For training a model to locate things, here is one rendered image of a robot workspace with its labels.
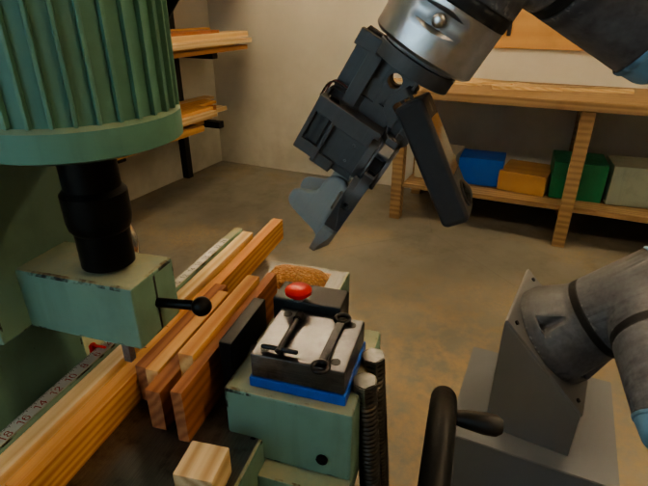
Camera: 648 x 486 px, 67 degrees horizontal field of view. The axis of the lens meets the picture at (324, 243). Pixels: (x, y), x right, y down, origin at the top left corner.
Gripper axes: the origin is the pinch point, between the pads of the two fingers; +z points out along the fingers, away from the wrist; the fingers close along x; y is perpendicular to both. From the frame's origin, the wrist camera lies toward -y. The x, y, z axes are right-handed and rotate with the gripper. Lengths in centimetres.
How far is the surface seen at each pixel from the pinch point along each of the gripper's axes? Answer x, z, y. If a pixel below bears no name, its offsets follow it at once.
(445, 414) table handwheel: 6.8, 4.1, -18.8
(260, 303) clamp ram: 0.0, 11.6, 2.1
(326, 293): -2.1, 6.6, -3.5
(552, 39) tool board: -311, -29, -45
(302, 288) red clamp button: 0.2, 6.3, -0.9
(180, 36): -253, 84, 151
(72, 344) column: -0.3, 38.1, 21.8
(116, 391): 12.2, 22.1, 9.3
